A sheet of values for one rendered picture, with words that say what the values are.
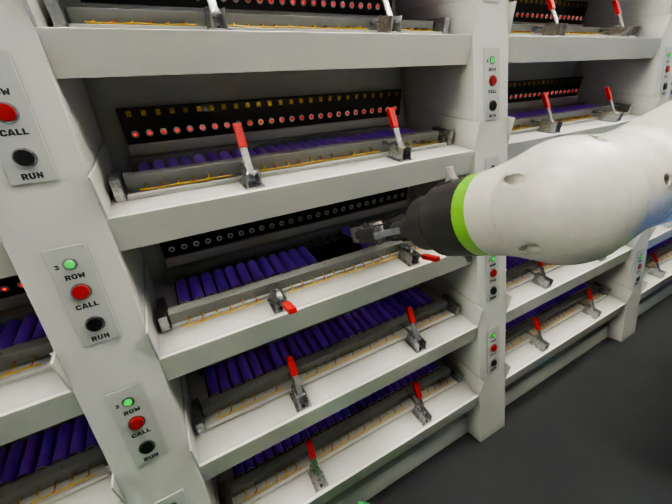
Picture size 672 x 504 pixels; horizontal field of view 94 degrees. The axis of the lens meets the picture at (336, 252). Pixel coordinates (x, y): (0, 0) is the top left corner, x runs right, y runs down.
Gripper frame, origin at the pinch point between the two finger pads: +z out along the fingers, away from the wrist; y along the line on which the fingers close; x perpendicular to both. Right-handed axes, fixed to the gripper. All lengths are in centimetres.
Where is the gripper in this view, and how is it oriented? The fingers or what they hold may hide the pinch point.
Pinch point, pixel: (366, 232)
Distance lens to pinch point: 59.5
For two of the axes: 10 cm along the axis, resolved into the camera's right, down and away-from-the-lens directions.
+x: 2.5, 9.7, 0.9
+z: -4.0, 0.2, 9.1
